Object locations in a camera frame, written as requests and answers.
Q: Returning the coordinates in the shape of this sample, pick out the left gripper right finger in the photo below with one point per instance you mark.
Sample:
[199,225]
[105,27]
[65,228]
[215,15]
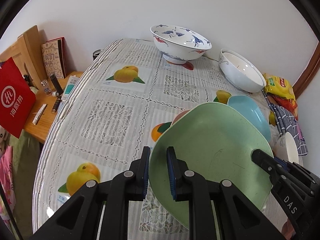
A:
[217,210]

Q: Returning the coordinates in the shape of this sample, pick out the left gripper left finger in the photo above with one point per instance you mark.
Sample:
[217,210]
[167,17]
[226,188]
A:
[100,210]

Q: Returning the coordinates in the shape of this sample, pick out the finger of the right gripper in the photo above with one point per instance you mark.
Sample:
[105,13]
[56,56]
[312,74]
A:
[279,177]
[299,172]

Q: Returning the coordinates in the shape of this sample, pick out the white ceramic bowl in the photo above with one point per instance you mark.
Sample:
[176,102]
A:
[285,148]

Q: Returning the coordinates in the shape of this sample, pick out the green square plate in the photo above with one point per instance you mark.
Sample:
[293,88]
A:
[215,141]

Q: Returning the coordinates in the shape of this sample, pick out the blue square plate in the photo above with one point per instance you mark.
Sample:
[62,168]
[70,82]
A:
[251,111]

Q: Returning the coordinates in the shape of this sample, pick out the grey checkered cloth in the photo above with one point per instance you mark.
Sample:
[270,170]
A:
[286,122]

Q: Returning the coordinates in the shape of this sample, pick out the red chips bag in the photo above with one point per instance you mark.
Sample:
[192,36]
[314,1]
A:
[288,104]

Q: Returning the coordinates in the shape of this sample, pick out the yellow chips bag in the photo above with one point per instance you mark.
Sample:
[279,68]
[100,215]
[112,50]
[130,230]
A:
[278,86]

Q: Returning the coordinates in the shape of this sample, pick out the pink square plate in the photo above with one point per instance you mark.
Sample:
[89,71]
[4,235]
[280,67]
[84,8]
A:
[180,115]

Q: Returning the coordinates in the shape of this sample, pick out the large white bowl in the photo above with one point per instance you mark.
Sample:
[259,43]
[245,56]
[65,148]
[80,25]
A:
[240,72]

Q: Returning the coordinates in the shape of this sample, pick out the wooden side table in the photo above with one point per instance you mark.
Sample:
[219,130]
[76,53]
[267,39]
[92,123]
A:
[41,129]

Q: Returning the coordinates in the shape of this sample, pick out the fruit print tablecloth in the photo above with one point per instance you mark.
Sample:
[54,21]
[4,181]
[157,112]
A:
[109,115]

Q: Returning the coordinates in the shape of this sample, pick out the red paper bag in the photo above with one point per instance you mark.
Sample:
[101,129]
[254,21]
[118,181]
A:
[17,99]

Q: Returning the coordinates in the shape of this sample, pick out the blue crane pattern bowl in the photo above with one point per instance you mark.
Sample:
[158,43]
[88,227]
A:
[177,44]

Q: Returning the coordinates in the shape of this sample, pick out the wooden board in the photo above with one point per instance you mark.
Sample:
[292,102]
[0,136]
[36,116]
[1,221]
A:
[27,55]

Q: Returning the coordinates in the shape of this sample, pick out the brown wooden door frame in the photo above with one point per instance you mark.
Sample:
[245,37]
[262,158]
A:
[308,73]

